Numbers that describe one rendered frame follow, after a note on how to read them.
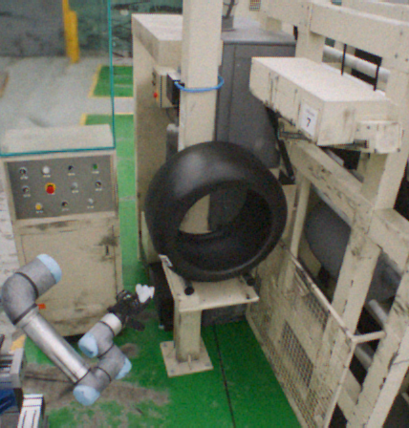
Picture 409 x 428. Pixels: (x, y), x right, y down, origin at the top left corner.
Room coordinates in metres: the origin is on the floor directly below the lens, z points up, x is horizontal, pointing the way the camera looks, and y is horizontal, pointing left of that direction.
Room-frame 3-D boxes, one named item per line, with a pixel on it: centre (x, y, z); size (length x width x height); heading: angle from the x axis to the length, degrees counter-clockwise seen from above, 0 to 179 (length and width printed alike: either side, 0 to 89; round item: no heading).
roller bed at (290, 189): (2.01, -0.32, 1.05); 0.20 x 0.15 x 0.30; 18
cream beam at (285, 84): (1.65, -0.35, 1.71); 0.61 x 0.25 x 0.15; 18
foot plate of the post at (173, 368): (1.92, 0.07, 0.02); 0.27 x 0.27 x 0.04; 18
